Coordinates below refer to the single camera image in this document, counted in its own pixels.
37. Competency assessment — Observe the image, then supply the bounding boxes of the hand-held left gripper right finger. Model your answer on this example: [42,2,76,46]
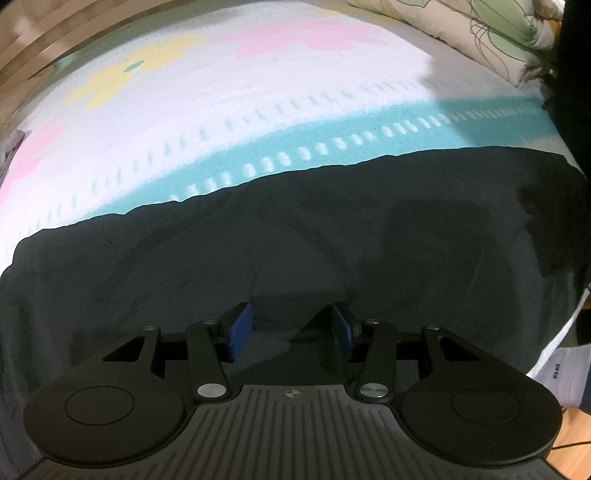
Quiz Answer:
[329,301,491,405]

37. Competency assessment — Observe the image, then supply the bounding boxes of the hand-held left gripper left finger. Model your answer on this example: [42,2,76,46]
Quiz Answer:
[98,301,254,405]

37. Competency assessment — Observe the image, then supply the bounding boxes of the black pants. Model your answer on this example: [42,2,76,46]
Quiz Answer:
[0,145,591,480]

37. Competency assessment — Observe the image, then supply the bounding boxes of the white cloth with label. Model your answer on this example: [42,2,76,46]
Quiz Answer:
[529,344,591,411]

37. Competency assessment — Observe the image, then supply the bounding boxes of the floral bed sheet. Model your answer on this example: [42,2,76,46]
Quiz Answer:
[0,0,591,379]

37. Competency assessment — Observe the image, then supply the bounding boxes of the grey folded garment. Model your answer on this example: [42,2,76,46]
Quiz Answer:
[0,130,25,188]

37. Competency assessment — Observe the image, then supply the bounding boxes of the floral cream pillow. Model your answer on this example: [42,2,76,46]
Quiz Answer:
[346,0,566,88]

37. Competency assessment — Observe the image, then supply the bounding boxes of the person's black clothing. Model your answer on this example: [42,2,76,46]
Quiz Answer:
[541,0,591,178]

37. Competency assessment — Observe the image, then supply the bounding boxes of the wooden headboard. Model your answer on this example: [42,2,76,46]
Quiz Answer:
[0,0,153,121]

